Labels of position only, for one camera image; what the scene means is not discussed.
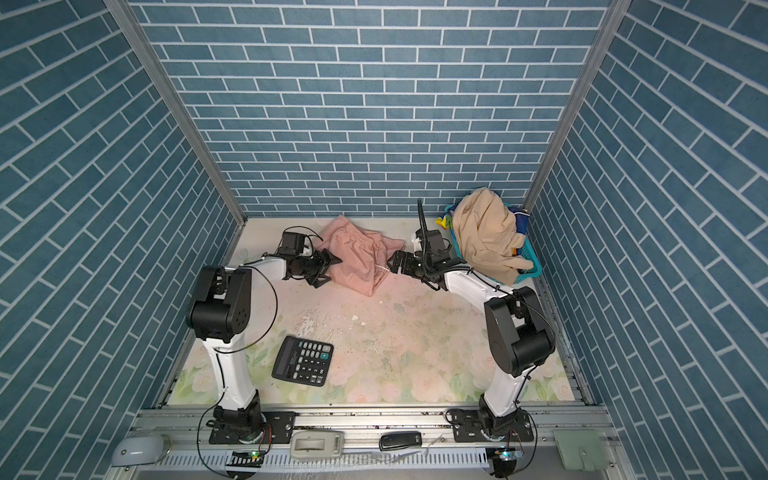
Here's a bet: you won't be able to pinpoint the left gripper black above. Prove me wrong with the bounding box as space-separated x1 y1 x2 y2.
293 247 341 287

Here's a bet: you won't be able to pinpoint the pink shorts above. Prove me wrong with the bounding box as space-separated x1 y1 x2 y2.
317 216 405 297

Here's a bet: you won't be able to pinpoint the beige shorts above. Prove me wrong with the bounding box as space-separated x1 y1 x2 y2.
452 188 534 285

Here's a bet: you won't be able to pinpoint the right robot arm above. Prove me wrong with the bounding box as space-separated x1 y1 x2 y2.
387 250 556 440

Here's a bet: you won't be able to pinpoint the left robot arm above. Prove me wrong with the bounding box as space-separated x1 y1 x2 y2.
187 249 342 436

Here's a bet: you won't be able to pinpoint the multicolour cloth in basket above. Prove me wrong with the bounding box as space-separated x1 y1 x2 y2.
435 215 452 230

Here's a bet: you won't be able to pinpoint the black desk calculator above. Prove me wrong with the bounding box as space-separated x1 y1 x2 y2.
272 335 334 387

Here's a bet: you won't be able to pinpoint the teal plastic basket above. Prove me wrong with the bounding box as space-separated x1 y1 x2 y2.
441 202 543 283

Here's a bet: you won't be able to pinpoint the beige plastic holder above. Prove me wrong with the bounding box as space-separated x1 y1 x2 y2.
290 429 345 461

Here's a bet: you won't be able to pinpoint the black car key fob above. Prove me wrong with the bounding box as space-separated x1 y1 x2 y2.
379 431 422 452

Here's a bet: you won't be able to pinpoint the left circuit board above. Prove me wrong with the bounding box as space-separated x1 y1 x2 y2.
226 451 264 470

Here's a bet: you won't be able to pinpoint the circuit board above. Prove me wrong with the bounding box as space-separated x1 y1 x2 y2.
486 447 524 462
226 451 264 470

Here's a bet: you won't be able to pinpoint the right circuit board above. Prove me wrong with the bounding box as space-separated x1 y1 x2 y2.
486 447 524 462

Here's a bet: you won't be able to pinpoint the grey computer mouse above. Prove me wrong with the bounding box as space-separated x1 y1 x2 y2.
110 433 172 467

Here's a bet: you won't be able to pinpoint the green leather wallet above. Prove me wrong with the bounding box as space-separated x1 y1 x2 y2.
554 429 609 472

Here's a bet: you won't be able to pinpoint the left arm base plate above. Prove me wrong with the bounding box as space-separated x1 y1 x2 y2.
206 411 296 445

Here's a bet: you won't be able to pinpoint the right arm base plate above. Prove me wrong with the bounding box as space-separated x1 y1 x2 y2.
444 408 535 443

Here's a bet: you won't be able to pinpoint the white slotted cable duct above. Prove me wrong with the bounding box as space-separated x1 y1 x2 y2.
148 447 489 473

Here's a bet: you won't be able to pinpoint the aluminium front rail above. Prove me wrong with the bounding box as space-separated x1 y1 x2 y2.
129 402 618 449

